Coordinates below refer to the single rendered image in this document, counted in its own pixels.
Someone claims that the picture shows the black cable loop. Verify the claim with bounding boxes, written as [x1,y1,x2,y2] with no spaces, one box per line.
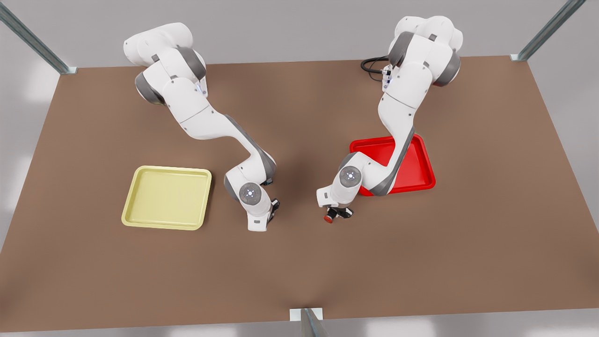
[360,56,390,82]

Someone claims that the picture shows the yellow square tray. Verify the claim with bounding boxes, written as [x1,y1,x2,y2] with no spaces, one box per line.
[121,165,212,231]

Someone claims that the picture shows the silver frame post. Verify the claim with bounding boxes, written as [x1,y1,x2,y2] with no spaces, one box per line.
[510,0,586,62]
[290,308,329,337]
[0,4,78,75]

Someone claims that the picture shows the red square tray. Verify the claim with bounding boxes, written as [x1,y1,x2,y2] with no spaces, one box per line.
[349,134,436,197]

